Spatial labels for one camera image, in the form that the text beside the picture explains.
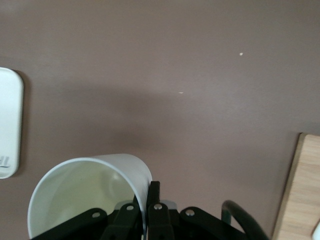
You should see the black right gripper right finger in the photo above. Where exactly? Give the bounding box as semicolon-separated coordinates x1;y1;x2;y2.
147;181;174;240

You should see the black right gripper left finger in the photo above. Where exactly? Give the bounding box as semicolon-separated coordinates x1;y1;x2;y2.
99;194;142;240

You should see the white IKEA cup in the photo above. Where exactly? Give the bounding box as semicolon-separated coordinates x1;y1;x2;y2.
27;152;153;240

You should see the bamboo cutting board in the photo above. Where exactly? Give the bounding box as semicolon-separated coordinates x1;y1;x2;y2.
271;132;320;240

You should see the white bear print tray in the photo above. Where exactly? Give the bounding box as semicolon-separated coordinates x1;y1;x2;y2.
0;66;25;180

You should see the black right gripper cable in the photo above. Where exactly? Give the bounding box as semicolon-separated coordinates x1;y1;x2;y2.
221;199;271;240

